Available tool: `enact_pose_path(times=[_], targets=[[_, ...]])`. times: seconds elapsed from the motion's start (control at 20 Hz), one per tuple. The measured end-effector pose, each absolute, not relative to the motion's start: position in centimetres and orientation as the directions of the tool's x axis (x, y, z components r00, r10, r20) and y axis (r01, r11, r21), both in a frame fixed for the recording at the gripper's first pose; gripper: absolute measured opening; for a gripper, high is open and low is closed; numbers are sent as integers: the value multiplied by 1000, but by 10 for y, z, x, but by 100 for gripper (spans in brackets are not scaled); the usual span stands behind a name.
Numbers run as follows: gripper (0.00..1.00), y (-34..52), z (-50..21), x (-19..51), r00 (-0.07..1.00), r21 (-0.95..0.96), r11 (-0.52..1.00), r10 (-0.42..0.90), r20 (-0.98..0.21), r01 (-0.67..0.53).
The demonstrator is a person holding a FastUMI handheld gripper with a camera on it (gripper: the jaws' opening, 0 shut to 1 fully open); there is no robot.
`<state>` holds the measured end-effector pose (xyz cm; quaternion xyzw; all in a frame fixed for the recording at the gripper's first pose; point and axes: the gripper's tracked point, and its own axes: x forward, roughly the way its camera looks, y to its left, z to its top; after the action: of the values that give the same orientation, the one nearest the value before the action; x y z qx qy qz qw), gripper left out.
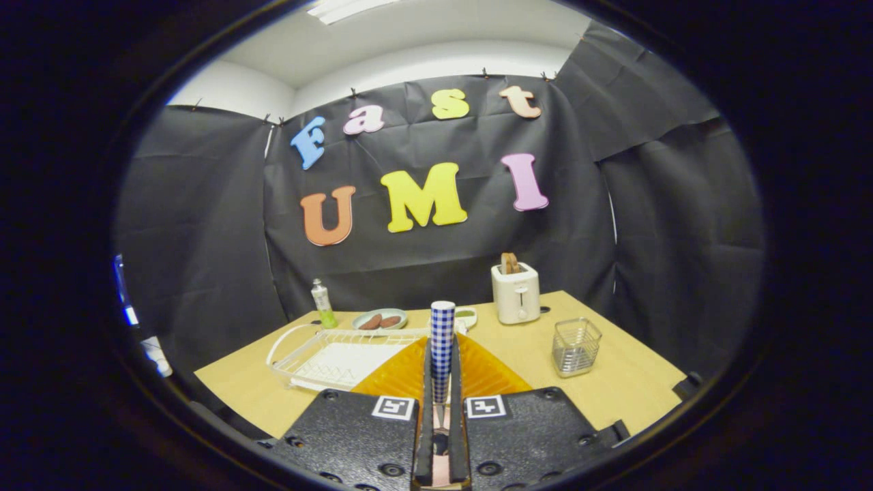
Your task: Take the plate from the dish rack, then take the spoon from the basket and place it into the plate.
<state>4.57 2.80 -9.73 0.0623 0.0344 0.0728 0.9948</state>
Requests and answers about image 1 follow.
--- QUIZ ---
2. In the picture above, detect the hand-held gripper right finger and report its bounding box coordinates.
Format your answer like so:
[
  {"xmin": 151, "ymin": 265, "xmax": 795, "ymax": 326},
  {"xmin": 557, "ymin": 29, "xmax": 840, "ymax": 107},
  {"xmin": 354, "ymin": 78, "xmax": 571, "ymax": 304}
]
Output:
[{"xmin": 449, "ymin": 333, "xmax": 618, "ymax": 491}]

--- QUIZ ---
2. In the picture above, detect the small green plate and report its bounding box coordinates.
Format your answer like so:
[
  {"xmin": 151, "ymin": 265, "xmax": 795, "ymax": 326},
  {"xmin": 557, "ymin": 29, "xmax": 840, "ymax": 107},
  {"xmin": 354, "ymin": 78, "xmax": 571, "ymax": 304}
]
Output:
[{"xmin": 352, "ymin": 308, "xmax": 409, "ymax": 331}]

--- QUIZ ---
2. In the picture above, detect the white and blue object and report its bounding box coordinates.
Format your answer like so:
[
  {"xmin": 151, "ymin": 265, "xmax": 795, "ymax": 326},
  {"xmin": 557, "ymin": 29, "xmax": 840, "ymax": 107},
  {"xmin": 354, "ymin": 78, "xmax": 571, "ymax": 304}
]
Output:
[{"xmin": 113, "ymin": 254, "xmax": 173, "ymax": 377}]

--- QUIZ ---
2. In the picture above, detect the green liquid bottle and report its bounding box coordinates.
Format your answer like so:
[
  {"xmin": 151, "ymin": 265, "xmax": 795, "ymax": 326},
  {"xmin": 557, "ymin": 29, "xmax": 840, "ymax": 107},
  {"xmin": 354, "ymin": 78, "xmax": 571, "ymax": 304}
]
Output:
[{"xmin": 311, "ymin": 278, "xmax": 338, "ymax": 329}]

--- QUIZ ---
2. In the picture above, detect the blue checked handle spoon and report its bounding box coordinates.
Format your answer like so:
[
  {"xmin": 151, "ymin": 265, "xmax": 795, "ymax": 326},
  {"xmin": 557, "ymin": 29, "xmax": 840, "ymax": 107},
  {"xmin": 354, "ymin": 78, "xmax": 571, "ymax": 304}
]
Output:
[{"xmin": 430, "ymin": 301, "xmax": 456, "ymax": 458}]

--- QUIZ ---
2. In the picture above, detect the metal wire basket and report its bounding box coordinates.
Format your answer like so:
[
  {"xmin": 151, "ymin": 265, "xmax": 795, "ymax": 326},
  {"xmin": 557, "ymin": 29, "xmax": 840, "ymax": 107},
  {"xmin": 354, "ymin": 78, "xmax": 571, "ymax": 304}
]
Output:
[{"xmin": 551, "ymin": 317, "xmax": 603, "ymax": 378}]

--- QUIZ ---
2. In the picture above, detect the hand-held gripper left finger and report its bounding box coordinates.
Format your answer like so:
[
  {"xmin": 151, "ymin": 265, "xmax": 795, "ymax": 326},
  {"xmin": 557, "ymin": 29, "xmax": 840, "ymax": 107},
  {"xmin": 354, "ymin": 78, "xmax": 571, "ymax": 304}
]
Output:
[{"xmin": 269, "ymin": 336, "xmax": 437, "ymax": 491}]

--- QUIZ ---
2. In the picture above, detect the ceiling light panel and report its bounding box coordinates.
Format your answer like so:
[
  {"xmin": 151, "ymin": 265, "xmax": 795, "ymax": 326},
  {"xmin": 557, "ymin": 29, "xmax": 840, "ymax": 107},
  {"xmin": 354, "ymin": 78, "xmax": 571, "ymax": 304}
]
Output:
[{"xmin": 307, "ymin": 0, "xmax": 403, "ymax": 25}]

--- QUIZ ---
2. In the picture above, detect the white toaster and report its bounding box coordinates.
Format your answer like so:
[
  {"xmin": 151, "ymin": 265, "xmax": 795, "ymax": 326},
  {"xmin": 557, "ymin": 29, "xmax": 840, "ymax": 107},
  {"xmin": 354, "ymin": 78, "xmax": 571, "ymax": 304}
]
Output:
[{"xmin": 491, "ymin": 263, "xmax": 542, "ymax": 325}]

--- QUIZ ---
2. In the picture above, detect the black backdrop cloth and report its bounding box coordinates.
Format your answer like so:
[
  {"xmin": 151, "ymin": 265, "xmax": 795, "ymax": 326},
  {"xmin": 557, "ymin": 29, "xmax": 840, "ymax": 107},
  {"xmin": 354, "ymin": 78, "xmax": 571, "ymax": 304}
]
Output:
[{"xmin": 115, "ymin": 20, "xmax": 766, "ymax": 383}]

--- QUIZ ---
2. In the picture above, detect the pink plate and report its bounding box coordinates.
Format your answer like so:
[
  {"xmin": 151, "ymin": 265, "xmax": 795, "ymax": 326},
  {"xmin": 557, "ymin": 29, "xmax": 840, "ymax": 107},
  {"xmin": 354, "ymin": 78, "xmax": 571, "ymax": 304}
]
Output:
[{"xmin": 432, "ymin": 404, "xmax": 452, "ymax": 488}]

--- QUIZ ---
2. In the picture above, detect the white wire dish rack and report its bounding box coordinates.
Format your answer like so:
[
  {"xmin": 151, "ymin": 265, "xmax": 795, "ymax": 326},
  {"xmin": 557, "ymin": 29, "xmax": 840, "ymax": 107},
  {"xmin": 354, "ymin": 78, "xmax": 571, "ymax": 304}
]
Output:
[{"xmin": 266, "ymin": 322, "xmax": 437, "ymax": 393}]

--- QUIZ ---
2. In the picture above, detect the black table clamp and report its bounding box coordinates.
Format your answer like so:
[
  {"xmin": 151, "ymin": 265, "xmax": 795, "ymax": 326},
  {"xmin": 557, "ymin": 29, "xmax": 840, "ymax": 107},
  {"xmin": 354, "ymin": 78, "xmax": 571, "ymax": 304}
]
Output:
[
  {"xmin": 599, "ymin": 419, "xmax": 632, "ymax": 449},
  {"xmin": 672, "ymin": 371, "xmax": 705, "ymax": 402}
]

